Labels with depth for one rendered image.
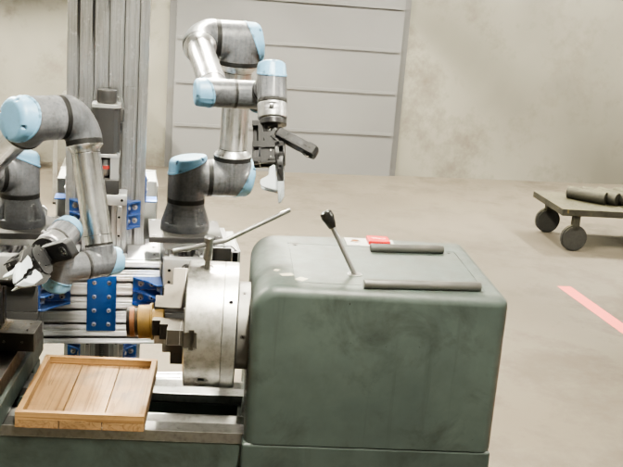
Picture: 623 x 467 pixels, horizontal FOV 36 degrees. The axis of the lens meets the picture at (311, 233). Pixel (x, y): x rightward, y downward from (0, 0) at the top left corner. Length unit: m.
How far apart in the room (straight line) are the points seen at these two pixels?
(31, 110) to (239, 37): 0.69
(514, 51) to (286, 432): 8.88
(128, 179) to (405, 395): 1.26
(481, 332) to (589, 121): 9.17
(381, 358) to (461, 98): 8.59
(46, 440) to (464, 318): 1.03
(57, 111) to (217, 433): 0.90
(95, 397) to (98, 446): 0.15
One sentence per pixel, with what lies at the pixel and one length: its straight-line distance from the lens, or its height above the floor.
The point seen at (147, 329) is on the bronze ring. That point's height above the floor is 1.07.
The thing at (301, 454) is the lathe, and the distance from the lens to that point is 2.30.
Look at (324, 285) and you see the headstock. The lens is 2.17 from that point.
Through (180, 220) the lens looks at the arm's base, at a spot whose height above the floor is 1.20.
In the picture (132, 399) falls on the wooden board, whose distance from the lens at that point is 2.44.
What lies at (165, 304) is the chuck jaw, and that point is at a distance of 2.40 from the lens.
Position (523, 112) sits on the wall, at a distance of 10.99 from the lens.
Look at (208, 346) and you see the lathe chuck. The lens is 2.25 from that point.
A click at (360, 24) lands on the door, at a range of 10.26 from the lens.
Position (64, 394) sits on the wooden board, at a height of 0.89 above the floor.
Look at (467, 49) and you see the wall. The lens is 10.67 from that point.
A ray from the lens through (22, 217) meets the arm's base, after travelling 2.92.
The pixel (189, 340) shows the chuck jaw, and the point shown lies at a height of 1.09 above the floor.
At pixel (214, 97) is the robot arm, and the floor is 1.62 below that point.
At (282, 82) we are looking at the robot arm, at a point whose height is 1.68.
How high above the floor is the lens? 1.90
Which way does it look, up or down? 14 degrees down
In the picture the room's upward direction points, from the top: 4 degrees clockwise
